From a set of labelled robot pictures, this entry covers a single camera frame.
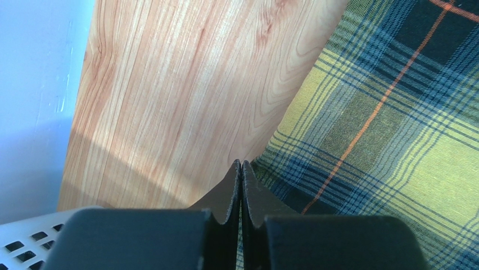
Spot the yellow black plaid shirt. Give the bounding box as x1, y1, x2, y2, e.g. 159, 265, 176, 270
251, 1, 478, 269

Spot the white plastic laundry basket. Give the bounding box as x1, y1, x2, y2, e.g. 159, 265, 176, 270
1, 205, 102, 269

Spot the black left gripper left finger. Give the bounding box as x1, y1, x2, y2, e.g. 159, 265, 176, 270
43, 160, 241, 269

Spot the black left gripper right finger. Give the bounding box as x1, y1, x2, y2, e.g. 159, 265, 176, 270
242, 161, 428, 269

